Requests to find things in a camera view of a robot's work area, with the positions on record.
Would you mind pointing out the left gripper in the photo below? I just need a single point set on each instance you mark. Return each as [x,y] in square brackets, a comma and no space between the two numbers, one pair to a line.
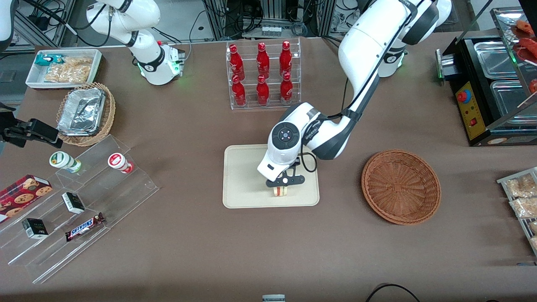
[296,161]

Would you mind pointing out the triangular sandwich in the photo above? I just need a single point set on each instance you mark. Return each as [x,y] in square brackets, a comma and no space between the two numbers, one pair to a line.
[281,192]

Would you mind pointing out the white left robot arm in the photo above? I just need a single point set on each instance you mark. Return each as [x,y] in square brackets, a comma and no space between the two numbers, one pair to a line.
[365,46]

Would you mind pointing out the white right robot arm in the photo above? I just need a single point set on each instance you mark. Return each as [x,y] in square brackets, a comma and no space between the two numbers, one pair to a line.
[155,67]

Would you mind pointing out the beige plastic tray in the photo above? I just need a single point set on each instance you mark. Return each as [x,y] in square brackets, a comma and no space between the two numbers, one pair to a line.
[243,180]

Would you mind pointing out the light brown wicker basket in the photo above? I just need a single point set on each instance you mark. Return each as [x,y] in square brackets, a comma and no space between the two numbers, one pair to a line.
[110,113]

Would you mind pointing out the dark brown wicker basket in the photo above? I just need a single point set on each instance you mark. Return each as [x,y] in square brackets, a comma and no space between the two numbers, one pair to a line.
[400,186]

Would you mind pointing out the grey metal snack tray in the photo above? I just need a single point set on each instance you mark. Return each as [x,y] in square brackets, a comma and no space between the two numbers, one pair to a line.
[503,181]

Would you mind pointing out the green lid drink cup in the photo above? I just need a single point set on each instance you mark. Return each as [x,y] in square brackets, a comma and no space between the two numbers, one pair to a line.
[63,160]

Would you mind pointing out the aluminium foil containers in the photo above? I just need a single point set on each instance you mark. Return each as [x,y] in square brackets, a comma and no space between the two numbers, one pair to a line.
[82,111]

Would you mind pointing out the white rectangular snack bin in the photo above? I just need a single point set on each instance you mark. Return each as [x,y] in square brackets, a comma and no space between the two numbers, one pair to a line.
[33,77]

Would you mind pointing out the red cookie box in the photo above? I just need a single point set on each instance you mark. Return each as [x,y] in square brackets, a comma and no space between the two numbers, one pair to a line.
[21,195]

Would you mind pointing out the clear acrylic bottle rack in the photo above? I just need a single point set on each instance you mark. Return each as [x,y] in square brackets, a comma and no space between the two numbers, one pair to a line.
[272,105]

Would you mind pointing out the clear bag of chips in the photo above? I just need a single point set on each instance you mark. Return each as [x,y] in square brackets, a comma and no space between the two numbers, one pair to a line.
[69,69]

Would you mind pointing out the teal snack packet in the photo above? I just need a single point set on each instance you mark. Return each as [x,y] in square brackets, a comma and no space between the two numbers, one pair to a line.
[46,58]

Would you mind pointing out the small black carton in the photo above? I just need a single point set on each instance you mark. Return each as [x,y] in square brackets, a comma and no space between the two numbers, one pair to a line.
[73,202]
[35,228]

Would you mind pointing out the red soda bottle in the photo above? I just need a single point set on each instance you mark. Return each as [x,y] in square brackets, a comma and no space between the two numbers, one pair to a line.
[239,94]
[262,61]
[286,90]
[262,92]
[236,63]
[285,58]

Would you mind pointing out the red lid drink cup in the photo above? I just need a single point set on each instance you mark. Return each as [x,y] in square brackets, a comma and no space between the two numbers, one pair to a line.
[118,162]

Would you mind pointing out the Snickers chocolate bar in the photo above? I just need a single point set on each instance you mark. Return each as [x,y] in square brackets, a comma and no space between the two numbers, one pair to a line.
[84,227]

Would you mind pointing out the clear acrylic stepped shelf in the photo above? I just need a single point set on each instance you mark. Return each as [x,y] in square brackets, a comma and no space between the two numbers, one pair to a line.
[126,197]

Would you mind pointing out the small grey device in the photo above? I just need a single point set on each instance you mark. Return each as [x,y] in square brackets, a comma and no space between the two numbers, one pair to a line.
[273,298]

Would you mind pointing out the black food warmer machine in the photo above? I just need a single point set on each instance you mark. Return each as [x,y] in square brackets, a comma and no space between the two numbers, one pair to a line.
[472,113]

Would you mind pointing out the steel food pan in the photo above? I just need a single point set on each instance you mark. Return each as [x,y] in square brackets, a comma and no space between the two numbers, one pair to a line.
[509,102]
[495,58]

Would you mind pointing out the clear bag of pastry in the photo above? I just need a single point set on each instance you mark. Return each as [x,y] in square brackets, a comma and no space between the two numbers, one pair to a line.
[533,227]
[522,186]
[534,243]
[525,207]

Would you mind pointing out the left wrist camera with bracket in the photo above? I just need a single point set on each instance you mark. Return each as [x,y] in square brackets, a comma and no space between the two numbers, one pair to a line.
[287,180]

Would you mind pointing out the aluminium frame rack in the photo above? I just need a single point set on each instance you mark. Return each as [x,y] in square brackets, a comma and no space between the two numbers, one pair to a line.
[272,8]

